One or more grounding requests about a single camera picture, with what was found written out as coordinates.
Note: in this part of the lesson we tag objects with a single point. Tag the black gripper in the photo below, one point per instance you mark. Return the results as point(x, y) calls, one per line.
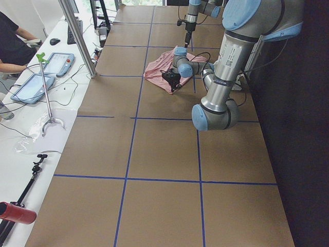
point(173, 80)
point(189, 27)

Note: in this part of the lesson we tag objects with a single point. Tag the pink Snoopy t-shirt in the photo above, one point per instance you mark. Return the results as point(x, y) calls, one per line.
point(153, 72)

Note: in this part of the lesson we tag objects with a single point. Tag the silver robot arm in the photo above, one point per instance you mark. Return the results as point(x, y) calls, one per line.
point(245, 22)
point(197, 13)

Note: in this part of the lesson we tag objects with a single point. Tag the upper blue teach pendant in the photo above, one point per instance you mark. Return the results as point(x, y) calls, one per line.
point(59, 64)

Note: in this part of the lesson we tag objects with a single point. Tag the blue teach pendant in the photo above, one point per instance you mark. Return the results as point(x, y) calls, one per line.
point(33, 89)
point(59, 64)

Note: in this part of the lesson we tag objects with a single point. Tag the black computer mouse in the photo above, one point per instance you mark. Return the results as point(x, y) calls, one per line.
point(54, 41)

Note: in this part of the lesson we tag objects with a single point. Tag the clear plastic bag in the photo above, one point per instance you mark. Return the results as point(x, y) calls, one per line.
point(48, 137)

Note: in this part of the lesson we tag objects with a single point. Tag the metal reacher grabber stick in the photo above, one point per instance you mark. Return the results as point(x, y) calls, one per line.
point(52, 119)

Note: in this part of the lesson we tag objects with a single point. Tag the lower blue teach pendant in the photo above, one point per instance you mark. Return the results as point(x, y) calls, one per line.
point(33, 89)

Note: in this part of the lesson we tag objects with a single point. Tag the person in black shirt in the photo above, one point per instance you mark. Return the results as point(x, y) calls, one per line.
point(15, 53)

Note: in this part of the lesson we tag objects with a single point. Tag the red cylinder bottle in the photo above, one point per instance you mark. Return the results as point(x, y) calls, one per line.
point(17, 214)

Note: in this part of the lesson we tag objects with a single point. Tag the black selfie stick tripod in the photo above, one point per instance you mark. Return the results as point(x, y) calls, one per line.
point(7, 226)

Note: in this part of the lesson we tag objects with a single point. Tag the aluminium frame post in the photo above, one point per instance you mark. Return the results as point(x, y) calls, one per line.
point(70, 17)

